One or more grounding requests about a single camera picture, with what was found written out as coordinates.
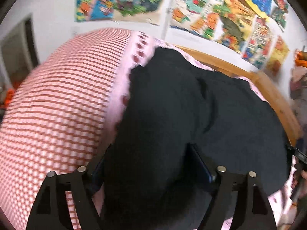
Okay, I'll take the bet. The red white checkered sheet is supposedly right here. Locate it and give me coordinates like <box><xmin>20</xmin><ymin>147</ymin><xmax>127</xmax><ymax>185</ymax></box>
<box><xmin>1</xmin><ymin>28</ymin><xmax>132</xmax><ymax>229</ymax></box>

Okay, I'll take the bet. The blond boy drawing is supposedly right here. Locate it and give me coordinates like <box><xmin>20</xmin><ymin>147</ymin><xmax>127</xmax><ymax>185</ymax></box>
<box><xmin>113</xmin><ymin>0</ymin><xmax>164</xmax><ymax>25</ymax></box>

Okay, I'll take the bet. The pink apple print quilt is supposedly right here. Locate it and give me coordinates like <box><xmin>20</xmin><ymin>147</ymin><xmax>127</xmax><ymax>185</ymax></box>
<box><xmin>92</xmin><ymin>30</ymin><xmax>292</xmax><ymax>230</ymax></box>

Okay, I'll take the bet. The black padded jacket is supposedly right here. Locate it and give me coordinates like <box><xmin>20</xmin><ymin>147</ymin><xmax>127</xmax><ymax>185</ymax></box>
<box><xmin>99</xmin><ymin>47</ymin><xmax>292</xmax><ymax>230</ymax></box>

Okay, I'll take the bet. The wooden bed frame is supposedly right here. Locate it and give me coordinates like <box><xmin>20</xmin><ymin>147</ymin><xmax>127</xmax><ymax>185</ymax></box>
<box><xmin>177</xmin><ymin>45</ymin><xmax>302</xmax><ymax>147</ymax></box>

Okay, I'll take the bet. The person's right hand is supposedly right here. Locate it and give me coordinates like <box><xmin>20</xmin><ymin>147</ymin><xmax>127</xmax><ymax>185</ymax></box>
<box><xmin>291</xmin><ymin>170</ymin><xmax>307</xmax><ymax>189</ymax></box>

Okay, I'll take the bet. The red-haired child drawing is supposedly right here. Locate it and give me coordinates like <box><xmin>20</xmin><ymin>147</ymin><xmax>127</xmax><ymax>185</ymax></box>
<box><xmin>271</xmin><ymin>0</ymin><xmax>289</xmax><ymax>32</ymax></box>

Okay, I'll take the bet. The orange-haired girl drawing lower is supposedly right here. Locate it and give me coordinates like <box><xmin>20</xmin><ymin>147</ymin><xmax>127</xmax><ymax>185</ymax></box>
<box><xmin>75</xmin><ymin>0</ymin><xmax>115</xmax><ymax>22</ymax></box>

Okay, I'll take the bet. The yellow bear drawing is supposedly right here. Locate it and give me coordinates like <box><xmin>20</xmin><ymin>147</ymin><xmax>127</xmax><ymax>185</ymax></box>
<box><xmin>265</xmin><ymin>36</ymin><xmax>289</xmax><ymax>77</ymax></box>

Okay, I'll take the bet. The plastic bag of bedding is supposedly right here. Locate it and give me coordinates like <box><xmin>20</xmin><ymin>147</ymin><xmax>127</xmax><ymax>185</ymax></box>
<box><xmin>290</xmin><ymin>49</ymin><xmax>306</xmax><ymax>133</ymax></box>

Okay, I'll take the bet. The white wall conduit pipe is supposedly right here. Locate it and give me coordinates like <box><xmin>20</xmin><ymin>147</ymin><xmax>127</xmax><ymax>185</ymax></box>
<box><xmin>161</xmin><ymin>0</ymin><xmax>174</xmax><ymax>40</ymax></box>

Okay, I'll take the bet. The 2024 city drawing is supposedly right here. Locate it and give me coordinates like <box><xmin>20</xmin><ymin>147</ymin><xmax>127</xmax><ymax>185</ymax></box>
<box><xmin>242</xmin><ymin>17</ymin><xmax>274</xmax><ymax>70</ymax></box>

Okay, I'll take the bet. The landscape hills drawing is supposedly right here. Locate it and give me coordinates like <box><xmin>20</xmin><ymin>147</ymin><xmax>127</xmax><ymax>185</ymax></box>
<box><xmin>215</xmin><ymin>0</ymin><xmax>256</xmax><ymax>54</ymax></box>

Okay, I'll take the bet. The grey door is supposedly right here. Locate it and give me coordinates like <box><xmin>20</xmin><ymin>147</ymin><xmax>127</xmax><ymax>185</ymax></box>
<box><xmin>1</xmin><ymin>15</ymin><xmax>40</xmax><ymax>89</ymax></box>

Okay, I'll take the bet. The fruit juice drawing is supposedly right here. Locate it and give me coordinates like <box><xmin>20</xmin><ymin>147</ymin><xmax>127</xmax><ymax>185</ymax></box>
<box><xmin>170</xmin><ymin>0</ymin><xmax>224</xmax><ymax>40</ymax></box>

